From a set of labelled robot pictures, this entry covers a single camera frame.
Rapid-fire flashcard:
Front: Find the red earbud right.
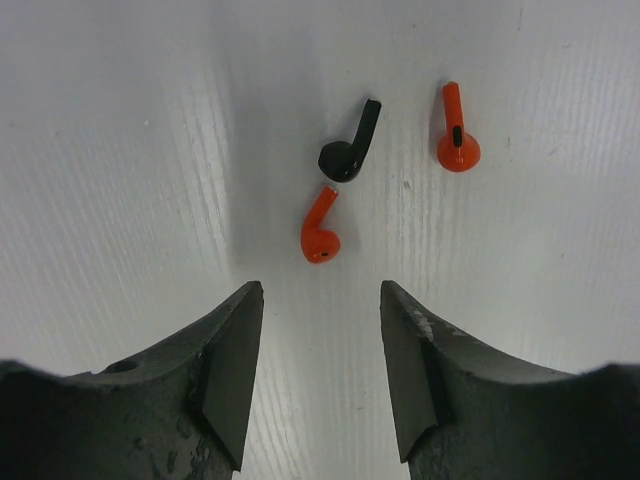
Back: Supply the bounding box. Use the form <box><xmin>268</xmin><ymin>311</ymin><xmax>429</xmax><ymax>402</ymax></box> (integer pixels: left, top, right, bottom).
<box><xmin>436</xmin><ymin>82</ymin><xmax>481</xmax><ymax>173</ymax></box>

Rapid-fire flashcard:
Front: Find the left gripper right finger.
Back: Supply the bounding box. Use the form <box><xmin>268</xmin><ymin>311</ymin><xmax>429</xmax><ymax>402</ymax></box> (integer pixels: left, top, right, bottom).
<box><xmin>380</xmin><ymin>280</ymin><xmax>639</xmax><ymax>479</ymax></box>

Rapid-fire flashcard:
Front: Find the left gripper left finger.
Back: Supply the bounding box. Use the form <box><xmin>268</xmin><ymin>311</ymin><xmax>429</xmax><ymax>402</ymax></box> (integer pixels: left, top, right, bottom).
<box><xmin>1</xmin><ymin>281</ymin><xmax>263</xmax><ymax>479</ymax></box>

